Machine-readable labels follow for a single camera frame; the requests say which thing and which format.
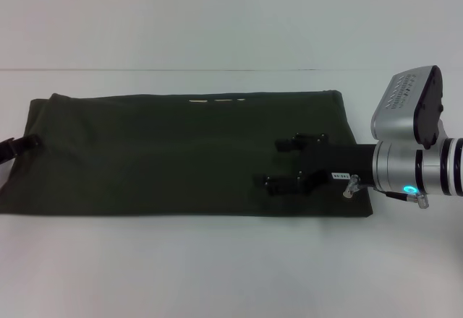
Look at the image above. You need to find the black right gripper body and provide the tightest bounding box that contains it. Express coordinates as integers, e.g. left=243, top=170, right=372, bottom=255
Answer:
left=301, top=141, right=380, bottom=192

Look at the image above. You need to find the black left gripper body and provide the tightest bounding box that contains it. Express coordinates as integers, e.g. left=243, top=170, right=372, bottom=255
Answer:
left=0, top=139, right=16, bottom=166

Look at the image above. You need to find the dark green t-shirt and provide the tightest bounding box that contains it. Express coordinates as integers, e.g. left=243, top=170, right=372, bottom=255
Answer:
left=0, top=89, right=374, bottom=221

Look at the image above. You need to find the right gripper silver connector stub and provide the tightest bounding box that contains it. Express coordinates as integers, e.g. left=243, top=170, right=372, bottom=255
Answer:
left=341, top=174, right=362, bottom=199

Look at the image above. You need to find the right gripper dark cable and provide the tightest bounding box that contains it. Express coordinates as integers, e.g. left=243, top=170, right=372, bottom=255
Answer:
left=375, top=186, right=420, bottom=202

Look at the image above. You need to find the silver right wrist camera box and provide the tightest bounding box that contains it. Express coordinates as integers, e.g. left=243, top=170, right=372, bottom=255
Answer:
left=369, top=65, right=446, bottom=151

